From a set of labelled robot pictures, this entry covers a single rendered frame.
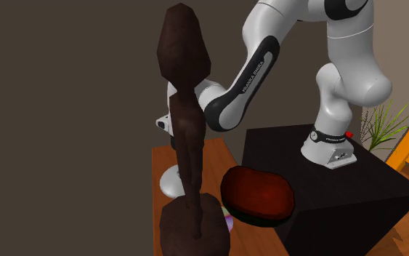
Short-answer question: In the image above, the black robot stand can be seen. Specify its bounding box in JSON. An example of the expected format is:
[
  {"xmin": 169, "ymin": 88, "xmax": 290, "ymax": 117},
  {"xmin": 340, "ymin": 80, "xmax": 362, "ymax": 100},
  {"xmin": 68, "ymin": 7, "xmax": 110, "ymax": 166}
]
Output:
[{"xmin": 240, "ymin": 123, "xmax": 409, "ymax": 256}]

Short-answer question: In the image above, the dark brown carved figure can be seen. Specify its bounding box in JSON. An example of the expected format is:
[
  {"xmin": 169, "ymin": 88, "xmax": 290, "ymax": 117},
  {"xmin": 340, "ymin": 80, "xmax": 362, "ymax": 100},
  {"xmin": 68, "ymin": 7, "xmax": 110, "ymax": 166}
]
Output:
[{"xmin": 155, "ymin": 2, "xmax": 232, "ymax": 256}]

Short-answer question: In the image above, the brown wooden table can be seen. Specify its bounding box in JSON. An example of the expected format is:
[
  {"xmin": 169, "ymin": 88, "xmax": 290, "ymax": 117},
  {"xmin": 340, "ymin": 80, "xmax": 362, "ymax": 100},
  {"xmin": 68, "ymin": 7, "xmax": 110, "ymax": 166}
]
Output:
[{"xmin": 151, "ymin": 137, "xmax": 291, "ymax": 256}]

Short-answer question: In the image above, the white round bowl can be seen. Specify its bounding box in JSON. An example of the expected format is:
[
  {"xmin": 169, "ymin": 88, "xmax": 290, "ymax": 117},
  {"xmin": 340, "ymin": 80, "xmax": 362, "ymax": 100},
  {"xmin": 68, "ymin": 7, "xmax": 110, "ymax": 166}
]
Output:
[{"xmin": 158, "ymin": 164, "xmax": 187, "ymax": 199}]

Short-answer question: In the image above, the dark red round bowl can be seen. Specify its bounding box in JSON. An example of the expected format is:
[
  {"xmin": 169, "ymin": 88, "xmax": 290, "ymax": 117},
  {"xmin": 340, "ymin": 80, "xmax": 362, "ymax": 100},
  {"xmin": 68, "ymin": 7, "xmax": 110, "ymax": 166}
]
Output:
[{"xmin": 219, "ymin": 165, "xmax": 296, "ymax": 228}]

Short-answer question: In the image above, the green potted plant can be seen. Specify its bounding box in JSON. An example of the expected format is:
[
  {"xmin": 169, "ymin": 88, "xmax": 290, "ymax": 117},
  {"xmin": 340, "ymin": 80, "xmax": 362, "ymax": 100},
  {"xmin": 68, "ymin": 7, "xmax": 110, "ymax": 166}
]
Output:
[{"xmin": 359, "ymin": 100, "xmax": 409, "ymax": 152}]

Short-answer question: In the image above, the orange wooden bed frame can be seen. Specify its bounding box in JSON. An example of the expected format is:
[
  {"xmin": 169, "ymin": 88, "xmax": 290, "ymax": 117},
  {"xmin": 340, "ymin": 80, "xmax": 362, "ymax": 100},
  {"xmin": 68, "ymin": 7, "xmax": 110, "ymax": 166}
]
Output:
[{"xmin": 385, "ymin": 96, "xmax": 409, "ymax": 183}]

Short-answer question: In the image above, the small multicoloured disc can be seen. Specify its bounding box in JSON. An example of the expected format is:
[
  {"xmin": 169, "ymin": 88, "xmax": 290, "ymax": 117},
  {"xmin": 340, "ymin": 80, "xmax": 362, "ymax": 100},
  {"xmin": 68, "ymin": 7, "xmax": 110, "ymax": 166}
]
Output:
[{"xmin": 221, "ymin": 207, "xmax": 235, "ymax": 233}]

